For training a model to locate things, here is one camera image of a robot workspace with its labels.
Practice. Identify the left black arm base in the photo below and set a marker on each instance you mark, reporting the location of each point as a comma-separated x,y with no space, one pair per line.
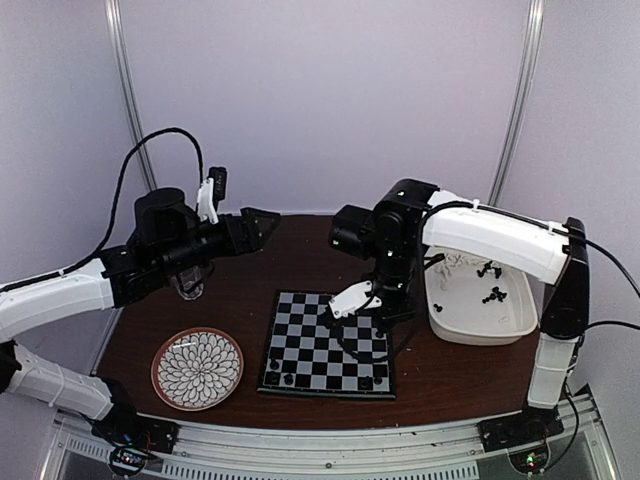
124,426

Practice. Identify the black and grey chessboard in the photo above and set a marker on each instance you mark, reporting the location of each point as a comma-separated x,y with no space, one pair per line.
324,363

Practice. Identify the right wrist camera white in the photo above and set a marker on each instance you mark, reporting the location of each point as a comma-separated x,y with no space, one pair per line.
357,297

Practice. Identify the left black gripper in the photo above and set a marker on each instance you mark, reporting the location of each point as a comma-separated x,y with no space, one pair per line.
234,245

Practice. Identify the white plastic tub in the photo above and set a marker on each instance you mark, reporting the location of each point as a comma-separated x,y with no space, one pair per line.
492,325

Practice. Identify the pile of white chess pieces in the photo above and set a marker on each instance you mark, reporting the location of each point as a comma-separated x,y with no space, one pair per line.
444,269

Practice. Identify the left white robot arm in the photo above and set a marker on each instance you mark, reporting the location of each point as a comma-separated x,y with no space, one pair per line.
110,279

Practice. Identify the black chess pieces in tub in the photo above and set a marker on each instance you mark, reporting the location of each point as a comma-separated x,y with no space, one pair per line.
476,284

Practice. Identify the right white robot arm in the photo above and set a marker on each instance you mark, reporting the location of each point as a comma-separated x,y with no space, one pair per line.
552,255

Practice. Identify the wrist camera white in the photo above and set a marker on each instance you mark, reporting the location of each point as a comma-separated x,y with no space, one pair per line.
211,192
357,297

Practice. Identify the left aluminium frame post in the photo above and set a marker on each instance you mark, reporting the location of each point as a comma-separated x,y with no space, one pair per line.
116,31

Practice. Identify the right aluminium frame post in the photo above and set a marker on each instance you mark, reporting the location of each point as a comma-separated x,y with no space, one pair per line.
526,74

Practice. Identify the aluminium frame post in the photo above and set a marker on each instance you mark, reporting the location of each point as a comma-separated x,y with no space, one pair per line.
116,31
526,74

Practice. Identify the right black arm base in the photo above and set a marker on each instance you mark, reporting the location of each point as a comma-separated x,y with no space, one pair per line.
528,426

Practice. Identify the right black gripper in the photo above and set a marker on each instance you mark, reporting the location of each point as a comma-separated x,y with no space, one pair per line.
390,314

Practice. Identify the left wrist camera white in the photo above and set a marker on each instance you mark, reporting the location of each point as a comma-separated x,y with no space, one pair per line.
211,192

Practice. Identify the clear drinking glass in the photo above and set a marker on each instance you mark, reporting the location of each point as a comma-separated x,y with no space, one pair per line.
189,283

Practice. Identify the floral patterned plate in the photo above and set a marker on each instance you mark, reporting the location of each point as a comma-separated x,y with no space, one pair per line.
197,369

